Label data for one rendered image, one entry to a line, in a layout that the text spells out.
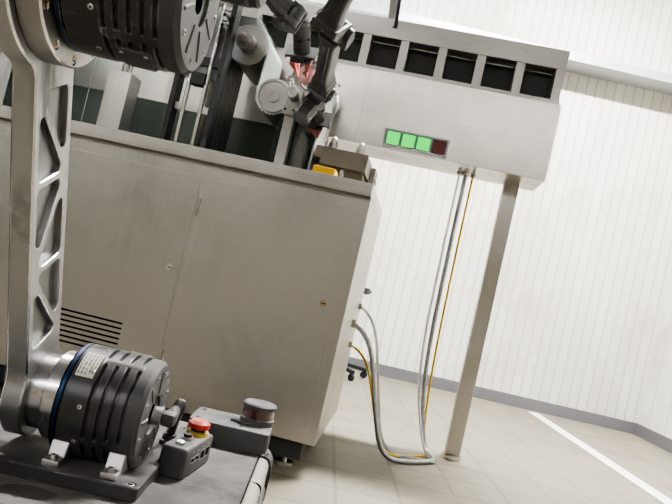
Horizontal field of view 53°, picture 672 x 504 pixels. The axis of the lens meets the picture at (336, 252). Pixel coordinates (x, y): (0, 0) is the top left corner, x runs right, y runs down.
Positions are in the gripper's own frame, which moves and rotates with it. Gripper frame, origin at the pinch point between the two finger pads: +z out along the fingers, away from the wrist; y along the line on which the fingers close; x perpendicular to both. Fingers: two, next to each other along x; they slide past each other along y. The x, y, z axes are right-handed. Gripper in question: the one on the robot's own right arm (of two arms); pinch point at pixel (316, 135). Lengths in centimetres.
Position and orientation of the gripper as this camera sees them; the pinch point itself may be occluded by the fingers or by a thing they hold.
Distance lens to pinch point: 237.3
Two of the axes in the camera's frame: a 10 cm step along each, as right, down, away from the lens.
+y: 9.7, 2.2, -1.2
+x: 2.5, -8.1, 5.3
